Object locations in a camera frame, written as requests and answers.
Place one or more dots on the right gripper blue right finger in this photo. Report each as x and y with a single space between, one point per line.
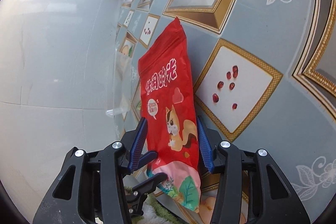
204 139

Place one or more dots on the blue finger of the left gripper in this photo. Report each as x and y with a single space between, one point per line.
148 157
156 179

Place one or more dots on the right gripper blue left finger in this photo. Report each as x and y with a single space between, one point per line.
136 140

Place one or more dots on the red snack pouch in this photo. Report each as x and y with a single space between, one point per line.
167 99

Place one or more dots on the clear plastic packaging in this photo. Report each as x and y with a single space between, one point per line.
120 76

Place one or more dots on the green fuzzy cloth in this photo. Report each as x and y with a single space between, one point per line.
154 212

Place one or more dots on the fruit pattern tablecloth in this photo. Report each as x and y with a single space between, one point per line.
263 76

